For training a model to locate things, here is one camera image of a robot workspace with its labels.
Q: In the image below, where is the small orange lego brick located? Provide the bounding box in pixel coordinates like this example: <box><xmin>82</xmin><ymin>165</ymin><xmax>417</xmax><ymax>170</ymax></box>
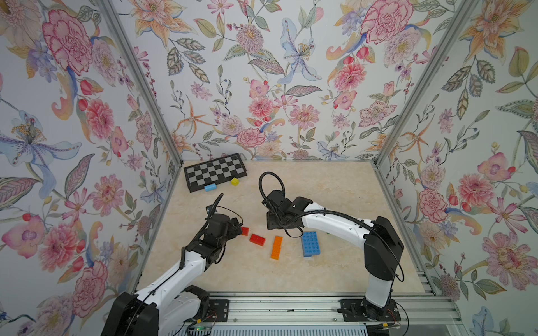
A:
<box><xmin>273</xmin><ymin>236</ymin><xmax>283</xmax><ymax>249</ymax></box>

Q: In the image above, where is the long blue lego brick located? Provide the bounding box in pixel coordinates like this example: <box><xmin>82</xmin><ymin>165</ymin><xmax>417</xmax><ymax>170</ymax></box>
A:
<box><xmin>301</xmin><ymin>232</ymin><xmax>319</xmax><ymax>244</ymax></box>

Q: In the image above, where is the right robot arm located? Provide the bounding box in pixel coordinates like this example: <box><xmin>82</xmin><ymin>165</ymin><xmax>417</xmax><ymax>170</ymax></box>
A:
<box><xmin>262</xmin><ymin>190</ymin><xmax>404</xmax><ymax>320</ymax></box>

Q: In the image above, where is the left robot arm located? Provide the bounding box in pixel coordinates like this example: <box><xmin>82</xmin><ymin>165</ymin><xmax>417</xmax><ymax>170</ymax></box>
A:
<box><xmin>101</xmin><ymin>214</ymin><xmax>242</xmax><ymax>335</ymax></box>

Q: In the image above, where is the red lego brick lower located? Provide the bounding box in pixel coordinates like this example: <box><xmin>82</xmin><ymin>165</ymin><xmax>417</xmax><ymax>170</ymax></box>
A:
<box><xmin>249</xmin><ymin>234</ymin><xmax>266</xmax><ymax>246</ymax></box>

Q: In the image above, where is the light blue cylinder block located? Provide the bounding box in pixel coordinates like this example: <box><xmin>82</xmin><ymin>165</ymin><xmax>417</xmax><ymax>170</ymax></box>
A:
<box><xmin>204</xmin><ymin>183</ymin><xmax>217</xmax><ymax>192</ymax></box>

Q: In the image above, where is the black grey chessboard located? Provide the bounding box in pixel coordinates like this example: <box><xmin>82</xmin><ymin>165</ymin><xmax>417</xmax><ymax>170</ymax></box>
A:
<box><xmin>184</xmin><ymin>153</ymin><xmax>247</xmax><ymax>193</ymax></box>

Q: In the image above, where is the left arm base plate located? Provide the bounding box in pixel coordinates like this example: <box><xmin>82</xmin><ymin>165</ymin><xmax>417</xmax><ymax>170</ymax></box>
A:
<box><xmin>184</xmin><ymin>299</ymin><xmax>230</xmax><ymax>323</ymax></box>

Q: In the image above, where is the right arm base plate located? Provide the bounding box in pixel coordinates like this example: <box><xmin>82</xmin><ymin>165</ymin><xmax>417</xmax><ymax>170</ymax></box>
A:
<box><xmin>337</xmin><ymin>298</ymin><xmax>402</xmax><ymax>323</ymax></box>

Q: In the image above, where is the aluminium rail frame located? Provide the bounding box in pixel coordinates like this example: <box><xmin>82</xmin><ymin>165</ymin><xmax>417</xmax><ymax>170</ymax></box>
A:
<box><xmin>167</xmin><ymin>270</ymin><xmax>467</xmax><ymax>336</ymax></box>

